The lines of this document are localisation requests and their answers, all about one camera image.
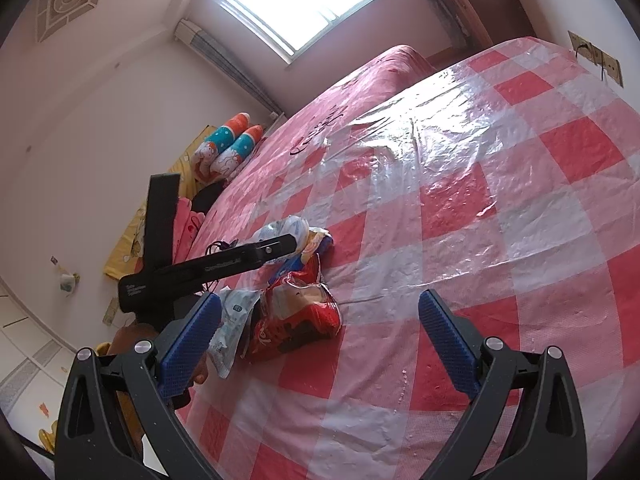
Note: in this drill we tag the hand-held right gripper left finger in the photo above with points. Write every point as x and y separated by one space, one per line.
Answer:
192 345

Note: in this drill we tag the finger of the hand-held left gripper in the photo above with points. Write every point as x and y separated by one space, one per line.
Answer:
275 249

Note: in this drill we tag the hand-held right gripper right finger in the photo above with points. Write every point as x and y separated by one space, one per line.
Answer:
447 345

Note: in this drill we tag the clear plastic bottle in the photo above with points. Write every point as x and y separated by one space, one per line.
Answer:
292 227

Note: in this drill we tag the yellow and blue snack packet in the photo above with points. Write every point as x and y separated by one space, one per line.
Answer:
317 245

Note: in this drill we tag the white and blue plastic packet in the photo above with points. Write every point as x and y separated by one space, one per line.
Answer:
232 330

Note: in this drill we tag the red snack packet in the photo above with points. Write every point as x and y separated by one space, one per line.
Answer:
300 320

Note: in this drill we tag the person's left hand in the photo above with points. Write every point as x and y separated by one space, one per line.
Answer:
127 337

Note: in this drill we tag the yellow printed blanket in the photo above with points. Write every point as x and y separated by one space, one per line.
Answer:
132 242

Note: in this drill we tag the pink clothing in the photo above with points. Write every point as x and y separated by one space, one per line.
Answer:
186 227

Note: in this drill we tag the dark cloth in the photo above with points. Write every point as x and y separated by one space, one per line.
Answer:
206 199

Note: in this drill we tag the orange and teal pillow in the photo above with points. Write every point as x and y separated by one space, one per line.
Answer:
220 142
240 152

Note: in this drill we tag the checkered plastic sheet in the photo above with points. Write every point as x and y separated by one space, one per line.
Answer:
500 240

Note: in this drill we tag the window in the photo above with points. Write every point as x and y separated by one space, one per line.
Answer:
300 0

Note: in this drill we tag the brown wooden cabinet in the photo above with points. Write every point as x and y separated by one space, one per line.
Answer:
460 0

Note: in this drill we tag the wall air conditioner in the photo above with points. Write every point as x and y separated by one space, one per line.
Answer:
190 32

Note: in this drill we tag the wall socket plate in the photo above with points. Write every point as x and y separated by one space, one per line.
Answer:
597 60

